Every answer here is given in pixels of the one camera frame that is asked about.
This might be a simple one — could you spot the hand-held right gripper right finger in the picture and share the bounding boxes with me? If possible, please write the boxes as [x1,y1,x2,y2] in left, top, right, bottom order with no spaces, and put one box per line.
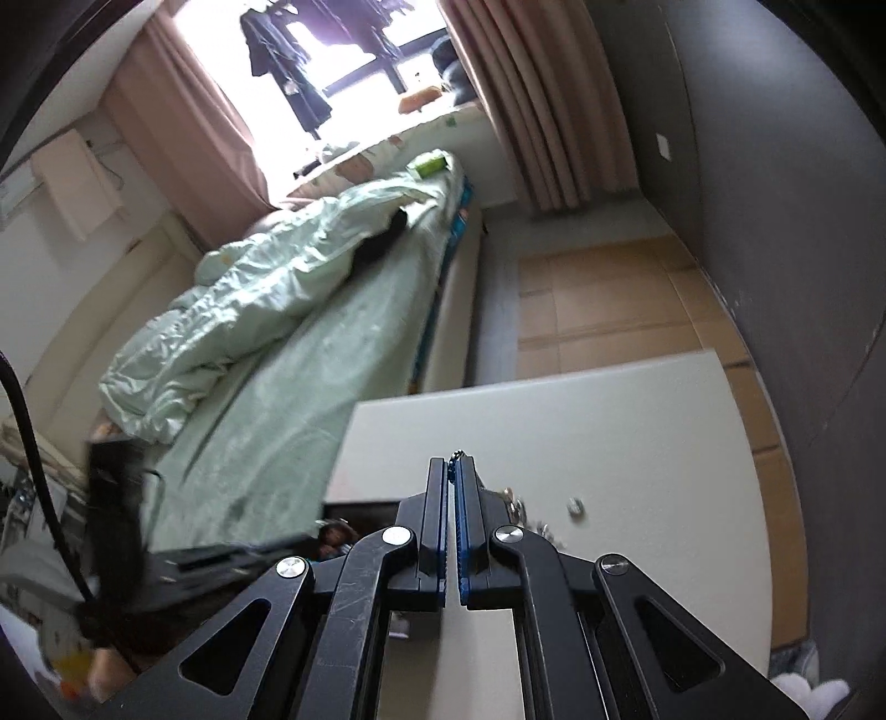
[453,457,811,720]

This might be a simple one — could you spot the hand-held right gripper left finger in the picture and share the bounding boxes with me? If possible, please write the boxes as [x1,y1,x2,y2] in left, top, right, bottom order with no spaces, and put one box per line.
[90,457,451,720]

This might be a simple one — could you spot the dark blue box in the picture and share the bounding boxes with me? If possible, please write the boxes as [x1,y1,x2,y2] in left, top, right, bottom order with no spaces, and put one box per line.
[148,497,416,598]

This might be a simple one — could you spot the dark beaded bracelet bundle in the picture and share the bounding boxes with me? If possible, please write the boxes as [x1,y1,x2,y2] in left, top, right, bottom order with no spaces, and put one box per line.
[315,519,361,562]

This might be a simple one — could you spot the silver jewelry piece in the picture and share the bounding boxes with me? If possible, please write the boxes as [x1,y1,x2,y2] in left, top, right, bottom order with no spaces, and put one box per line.
[502,486,555,544]

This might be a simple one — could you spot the bed with green sheet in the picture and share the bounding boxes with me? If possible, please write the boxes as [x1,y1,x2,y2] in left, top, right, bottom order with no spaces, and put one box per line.
[142,156,466,555]

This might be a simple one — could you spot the white side table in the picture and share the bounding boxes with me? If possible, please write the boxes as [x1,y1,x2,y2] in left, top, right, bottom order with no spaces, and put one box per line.
[322,349,780,720]

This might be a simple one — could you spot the bed with cartoon print mattress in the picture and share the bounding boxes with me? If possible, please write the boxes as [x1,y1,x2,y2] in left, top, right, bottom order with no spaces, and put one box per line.
[0,148,489,555]

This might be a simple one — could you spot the pale green duvet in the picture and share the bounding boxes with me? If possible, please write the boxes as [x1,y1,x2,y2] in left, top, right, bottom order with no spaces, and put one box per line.
[97,173,434,444]

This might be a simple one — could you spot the black cloth item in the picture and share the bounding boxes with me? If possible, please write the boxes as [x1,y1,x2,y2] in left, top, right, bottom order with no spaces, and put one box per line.
[349,208,409,269]

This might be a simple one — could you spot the white fluffy slipper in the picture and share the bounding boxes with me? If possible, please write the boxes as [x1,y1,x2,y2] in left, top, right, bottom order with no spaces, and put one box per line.
[771,675,854,720]

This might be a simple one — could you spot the patterned window seat cushion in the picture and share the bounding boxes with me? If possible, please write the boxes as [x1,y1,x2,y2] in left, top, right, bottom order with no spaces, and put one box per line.
[291,104,486,196]

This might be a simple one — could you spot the pink curtain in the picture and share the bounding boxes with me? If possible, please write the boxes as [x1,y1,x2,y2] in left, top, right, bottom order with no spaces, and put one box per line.
[439,0,641,215]
[104,7,276,250]

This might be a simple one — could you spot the orange plush item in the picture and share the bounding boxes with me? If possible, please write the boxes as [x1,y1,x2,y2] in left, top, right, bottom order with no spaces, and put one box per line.
[400,84,444,114]

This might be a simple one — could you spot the window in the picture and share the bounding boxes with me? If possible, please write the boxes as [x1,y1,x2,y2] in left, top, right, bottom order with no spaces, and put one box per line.
[166,0,478,182]

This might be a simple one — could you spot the dark cushions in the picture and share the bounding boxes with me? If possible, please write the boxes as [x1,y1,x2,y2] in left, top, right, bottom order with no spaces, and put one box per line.
[429,34,480,106]

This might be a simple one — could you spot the hanging dark long shirt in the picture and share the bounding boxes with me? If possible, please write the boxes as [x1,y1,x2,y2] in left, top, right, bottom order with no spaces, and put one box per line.
[239,3,333,136]

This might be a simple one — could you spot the grey wardrobe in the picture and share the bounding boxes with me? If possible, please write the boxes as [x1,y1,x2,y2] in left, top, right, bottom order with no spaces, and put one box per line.
[588,0,886,659]

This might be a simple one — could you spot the hanging dark t-shirt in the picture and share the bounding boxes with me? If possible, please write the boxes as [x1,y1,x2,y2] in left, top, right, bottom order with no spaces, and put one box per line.
[360,0,416,61]

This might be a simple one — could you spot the black cable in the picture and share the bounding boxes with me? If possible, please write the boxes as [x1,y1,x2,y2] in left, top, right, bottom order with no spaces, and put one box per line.
[0,349,98,605]

